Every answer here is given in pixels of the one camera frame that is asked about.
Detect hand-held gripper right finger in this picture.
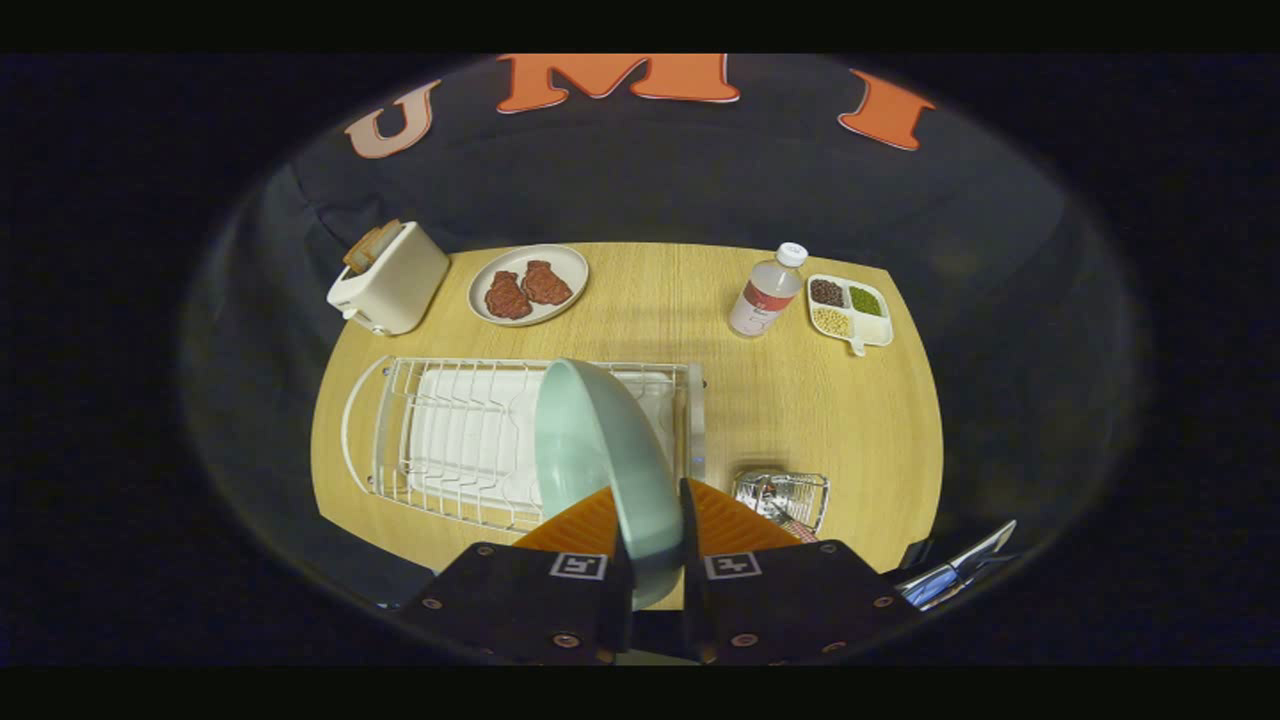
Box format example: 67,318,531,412
680,478,921,666

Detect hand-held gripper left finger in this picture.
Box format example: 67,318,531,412
395,487,636,666

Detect metal wire basket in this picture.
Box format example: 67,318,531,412
732,470,831,537

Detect white wire dish rack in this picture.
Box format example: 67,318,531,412
340,355,707,534

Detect pale green plate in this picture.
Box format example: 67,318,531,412
533,358,687,611

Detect white divided bean dish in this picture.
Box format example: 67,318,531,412
806,274,894,357

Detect beige plate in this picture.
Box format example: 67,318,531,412
468,244,590,328

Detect clear plastic bottle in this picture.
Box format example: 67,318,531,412
728,242,809,338

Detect red meat piece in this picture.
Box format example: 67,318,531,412
522,260,573,306
485,270,533,321

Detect white toaster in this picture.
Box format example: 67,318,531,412
327,220,451,336

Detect toast slices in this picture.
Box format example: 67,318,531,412
343,220,403,274

